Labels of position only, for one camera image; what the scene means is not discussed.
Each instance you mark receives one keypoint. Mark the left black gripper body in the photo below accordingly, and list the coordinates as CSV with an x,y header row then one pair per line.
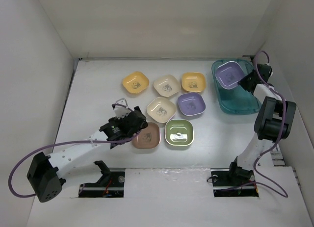
x,y
116,120

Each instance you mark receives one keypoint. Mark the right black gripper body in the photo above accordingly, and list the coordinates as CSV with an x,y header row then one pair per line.
x,y
252,78

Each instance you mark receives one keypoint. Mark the brown panda plate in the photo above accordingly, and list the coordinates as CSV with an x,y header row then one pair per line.
x,y
148,138

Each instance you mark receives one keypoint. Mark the purple panda plate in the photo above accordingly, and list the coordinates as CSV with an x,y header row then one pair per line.
x,y
191,104
229,75

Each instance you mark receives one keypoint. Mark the cream panda plate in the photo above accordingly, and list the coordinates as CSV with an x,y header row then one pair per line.
x,y
161,110
167,85

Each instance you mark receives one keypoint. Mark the green plate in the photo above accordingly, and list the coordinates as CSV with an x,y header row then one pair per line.
x,y
179,132

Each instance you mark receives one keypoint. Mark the yellow panda plate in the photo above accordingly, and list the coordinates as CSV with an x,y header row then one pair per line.
x,y
136,82
193,82

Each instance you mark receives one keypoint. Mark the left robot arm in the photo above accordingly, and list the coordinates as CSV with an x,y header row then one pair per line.
x,y
49,174

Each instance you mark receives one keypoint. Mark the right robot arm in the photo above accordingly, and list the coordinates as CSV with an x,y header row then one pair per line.
x,y
273,122

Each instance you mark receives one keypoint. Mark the teal plastic bin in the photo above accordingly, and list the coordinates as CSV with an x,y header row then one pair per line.
x,y
237,100

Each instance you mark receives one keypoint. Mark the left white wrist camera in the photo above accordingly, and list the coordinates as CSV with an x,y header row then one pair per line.
x,y
121,108

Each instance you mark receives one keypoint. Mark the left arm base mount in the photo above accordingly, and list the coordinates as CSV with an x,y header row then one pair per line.
x,y
109,185

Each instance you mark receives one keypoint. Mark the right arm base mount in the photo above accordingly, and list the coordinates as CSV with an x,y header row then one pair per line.
x,y
233,182

